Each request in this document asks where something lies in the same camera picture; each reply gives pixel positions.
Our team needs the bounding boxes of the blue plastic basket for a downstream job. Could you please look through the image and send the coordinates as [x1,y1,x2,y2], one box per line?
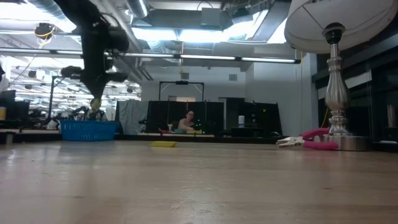
[60,120,119,142]

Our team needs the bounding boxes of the black metal rig frame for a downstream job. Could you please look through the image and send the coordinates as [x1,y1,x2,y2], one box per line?
[47,75,100,125]
[159,80,205,102]

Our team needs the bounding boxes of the silver ceiling duct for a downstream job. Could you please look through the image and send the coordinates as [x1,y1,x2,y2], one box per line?
[126,0,150,19]

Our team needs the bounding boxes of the black round ceiling device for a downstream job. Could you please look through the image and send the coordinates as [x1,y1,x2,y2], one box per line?
[34,22,57,40]

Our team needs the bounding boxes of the black cabinet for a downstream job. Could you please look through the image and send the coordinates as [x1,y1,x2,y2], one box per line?
[224,97,283,138]

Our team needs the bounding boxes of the black partition screen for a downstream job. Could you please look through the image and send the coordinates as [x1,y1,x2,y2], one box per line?
[146,100,225,134]

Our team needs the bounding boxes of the long strip light bar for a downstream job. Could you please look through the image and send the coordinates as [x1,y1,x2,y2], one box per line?
[0,47,302,65]

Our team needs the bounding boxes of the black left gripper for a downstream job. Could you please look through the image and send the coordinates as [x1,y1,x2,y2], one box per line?
[60,51,129,104]

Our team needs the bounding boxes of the black shelving unit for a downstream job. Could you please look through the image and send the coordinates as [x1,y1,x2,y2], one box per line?
[312,29,398,153]

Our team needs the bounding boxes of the grey hanging cloth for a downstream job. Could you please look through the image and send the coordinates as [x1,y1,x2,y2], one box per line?
[115,99,150,135]

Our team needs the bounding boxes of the black monitor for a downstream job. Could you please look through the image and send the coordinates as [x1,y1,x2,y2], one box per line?
[0,90,30,124]

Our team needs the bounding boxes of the person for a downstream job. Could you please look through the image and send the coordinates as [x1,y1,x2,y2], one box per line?
[177,110,197,132]

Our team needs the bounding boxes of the silver table lamp white shade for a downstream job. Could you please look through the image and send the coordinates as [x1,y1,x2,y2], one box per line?
[284,0,398,152]

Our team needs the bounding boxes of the pink-handled pliers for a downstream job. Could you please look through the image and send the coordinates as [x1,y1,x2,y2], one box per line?
[276,127,340,151]

